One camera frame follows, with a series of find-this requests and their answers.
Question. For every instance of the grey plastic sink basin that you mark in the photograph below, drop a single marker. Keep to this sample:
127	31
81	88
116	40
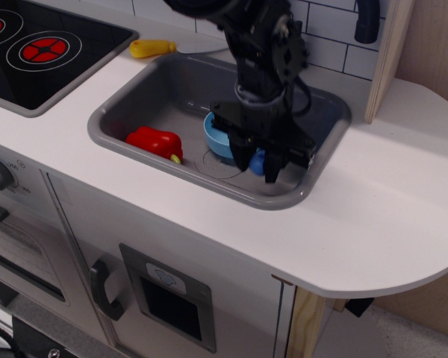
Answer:
174	92

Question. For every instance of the grey cabinet door handle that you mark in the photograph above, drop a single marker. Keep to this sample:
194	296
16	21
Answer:
99	274

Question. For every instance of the yellow handled toy knife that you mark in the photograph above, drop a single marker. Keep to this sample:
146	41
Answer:
149	48

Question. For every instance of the black sink faucet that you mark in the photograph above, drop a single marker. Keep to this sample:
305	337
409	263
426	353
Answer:
368	22

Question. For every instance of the blue handled grey spoon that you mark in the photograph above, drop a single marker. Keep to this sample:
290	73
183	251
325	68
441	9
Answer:
256	164

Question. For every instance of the light wooden side panel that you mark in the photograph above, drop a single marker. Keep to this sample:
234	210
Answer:
392	41

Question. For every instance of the grey ice dispenser panel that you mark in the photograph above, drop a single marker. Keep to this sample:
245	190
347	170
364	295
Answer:
171	298

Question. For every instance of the black toy stove top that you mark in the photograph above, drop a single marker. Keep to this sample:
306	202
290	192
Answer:
46	53

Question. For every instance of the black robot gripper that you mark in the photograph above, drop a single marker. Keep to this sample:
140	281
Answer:
272	129

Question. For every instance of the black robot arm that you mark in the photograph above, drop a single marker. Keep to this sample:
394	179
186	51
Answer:
267	45

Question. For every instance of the light blue plastic bowl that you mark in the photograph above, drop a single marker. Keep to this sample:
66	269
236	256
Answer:
217	140

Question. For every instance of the red toy bell pepper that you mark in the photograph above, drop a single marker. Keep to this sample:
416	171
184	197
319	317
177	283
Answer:
162	143

